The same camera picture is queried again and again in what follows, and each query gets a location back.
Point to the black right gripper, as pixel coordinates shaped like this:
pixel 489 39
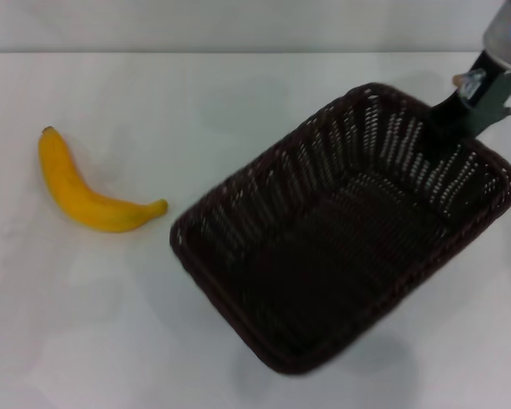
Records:
pixel 485 102

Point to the dark brown woven basket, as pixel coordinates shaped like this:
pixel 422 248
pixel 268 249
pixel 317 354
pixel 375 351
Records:
pixel 323 264

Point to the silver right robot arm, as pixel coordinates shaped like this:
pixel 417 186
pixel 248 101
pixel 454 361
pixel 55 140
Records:
pixel 504 38

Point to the yellow banana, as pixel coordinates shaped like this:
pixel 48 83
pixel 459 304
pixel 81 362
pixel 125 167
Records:
pixel 72 191

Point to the translucent wrist connector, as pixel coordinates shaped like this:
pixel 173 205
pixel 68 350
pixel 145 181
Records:
pixel 469 82

